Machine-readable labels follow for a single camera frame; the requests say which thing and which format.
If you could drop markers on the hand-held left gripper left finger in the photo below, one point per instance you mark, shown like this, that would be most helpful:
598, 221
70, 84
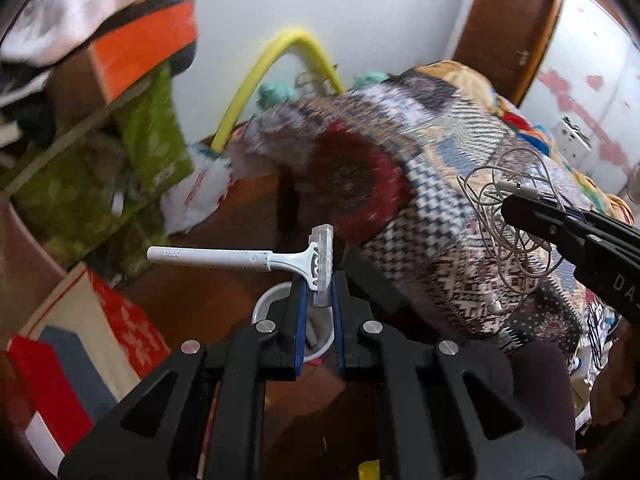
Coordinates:
300, 320

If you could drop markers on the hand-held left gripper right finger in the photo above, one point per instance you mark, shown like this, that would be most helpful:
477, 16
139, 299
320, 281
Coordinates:
339, 330

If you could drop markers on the white disposable razor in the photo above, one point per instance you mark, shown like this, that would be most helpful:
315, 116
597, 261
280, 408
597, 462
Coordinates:
220, 257

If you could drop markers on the person's leg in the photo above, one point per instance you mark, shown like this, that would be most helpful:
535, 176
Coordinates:
540, 385

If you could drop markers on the teal plush toy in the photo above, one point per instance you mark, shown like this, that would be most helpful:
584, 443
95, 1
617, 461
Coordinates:
275, 92

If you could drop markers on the brown wooden door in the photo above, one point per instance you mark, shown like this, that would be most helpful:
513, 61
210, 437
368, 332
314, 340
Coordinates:
505, 25

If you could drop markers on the patchwork blanket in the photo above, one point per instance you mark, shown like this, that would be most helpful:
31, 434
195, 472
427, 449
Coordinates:
425, 200

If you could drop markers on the yellow foam tube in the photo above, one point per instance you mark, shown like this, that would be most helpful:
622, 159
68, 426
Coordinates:
255, 80

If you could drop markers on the person's right hand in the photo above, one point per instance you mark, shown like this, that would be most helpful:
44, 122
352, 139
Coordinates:
612, 385

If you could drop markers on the beige red patterned box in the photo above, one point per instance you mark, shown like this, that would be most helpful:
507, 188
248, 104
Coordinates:
100, 320

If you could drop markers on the green patterned bag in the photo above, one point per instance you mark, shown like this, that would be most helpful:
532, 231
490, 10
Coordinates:
145, 135

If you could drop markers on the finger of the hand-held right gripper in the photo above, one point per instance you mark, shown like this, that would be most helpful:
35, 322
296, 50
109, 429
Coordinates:
540, 217

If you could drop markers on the yellow scrap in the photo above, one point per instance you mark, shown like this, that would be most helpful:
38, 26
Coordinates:
370, 471

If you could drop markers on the white cloth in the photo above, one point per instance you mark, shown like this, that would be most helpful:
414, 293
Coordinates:
80, 5

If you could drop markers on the orange box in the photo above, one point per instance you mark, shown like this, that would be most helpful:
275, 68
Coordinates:
140, 50

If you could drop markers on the colourful quilt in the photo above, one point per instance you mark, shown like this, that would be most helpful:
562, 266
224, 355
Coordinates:
525, 125

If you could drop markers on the wardrobe with sliding doors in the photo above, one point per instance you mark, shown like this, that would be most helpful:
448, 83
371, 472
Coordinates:
595, 75

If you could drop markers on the white plastic bag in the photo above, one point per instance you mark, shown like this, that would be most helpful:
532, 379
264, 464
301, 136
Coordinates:
195, 190

